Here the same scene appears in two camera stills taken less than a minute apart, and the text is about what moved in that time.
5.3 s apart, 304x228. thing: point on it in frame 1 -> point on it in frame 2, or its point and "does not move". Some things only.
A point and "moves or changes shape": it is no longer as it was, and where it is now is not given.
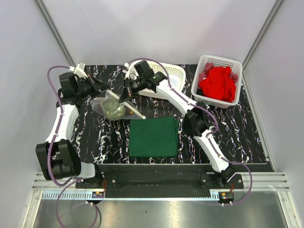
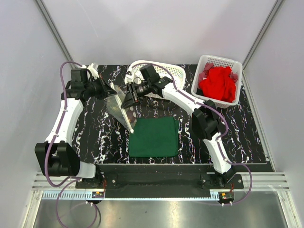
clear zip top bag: (109, 107) moves or changes shape
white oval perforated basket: (175, 76) does not move
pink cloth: (203, 75) does not move
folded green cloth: (156, 137) does not move
